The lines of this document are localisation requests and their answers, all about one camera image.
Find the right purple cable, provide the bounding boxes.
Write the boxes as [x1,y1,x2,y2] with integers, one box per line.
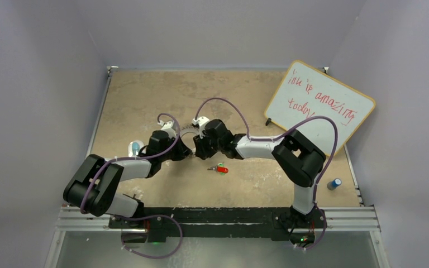
[194,97,339,250]

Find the silver disc with keyrings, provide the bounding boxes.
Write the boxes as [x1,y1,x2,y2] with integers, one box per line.
[180,124,199,160]

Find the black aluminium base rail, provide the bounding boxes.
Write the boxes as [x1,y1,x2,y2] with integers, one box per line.
[108,207,327,246]

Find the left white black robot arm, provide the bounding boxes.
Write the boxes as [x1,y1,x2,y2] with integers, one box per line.
[63,130,192,228]

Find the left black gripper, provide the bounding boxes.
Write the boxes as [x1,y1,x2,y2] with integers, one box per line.
[159,134,192,162]

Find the keys with red green tags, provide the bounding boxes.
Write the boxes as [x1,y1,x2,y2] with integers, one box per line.
[207,162,229,175]

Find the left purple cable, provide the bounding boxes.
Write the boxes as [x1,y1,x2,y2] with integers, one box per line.
[79,112,184,260]

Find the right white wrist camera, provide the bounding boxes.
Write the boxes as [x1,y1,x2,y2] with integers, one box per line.
[192,116,210,136]

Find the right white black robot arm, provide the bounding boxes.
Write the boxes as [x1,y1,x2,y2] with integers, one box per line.
[192,117,329,227]

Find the purple cable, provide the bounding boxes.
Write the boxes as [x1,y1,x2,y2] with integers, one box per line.
[79,112,184,260]
[194,97,339,250]

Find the whiteboard with red writing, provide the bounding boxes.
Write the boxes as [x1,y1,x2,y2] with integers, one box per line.
[264,60,376,156]

